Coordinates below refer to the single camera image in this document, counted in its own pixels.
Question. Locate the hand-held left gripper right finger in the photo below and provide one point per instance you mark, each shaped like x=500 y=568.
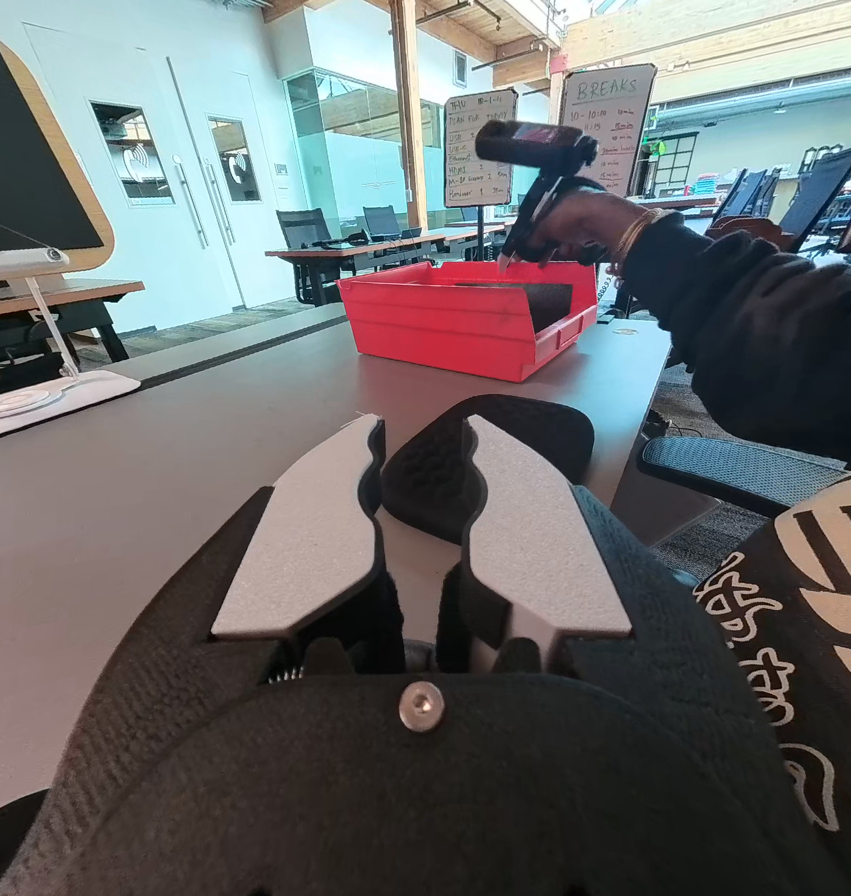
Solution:
x=537 y=560

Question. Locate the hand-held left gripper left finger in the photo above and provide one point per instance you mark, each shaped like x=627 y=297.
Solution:
x=306 y=546

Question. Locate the red plastic storage bin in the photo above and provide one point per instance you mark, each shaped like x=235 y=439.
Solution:
x=432 y=329

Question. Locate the person's right forearm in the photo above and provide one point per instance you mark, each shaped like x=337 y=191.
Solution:
x=747 y=315

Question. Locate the person's right hand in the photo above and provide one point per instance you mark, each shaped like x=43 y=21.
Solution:
x=593 y=227

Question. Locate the handwritten whiteboard sign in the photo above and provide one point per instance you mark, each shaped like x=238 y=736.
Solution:
x=607 y=133
x=481 y=147

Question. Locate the black mesh office chair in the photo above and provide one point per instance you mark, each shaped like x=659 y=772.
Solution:
x=712 y=462

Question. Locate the black headset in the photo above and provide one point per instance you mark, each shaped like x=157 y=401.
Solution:
x=341 y=240

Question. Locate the white desk lamp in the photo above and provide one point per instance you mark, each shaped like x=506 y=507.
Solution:
x=96 y=388

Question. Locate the wooden support post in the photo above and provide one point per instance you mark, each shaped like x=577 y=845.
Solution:
x=408 y=105

